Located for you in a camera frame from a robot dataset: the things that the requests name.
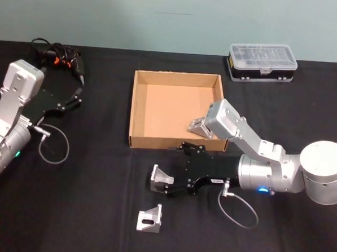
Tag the silver metal angle bracket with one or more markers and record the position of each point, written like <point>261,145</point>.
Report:
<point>157,178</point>
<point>148,219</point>
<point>198,128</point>

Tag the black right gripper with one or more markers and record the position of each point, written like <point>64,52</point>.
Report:
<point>211,166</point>

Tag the shallow brown cardboard tray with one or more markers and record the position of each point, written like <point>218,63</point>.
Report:
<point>169,109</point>

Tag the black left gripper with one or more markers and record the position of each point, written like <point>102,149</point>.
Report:
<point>46,101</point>

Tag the black table cloth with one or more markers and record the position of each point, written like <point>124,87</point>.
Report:
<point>96,212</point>

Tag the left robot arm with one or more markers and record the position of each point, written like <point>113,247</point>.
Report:
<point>14,95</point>

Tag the clear plastic case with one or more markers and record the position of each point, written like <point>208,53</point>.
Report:
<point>262,59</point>

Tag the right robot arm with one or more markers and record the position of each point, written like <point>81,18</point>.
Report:
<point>279,168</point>

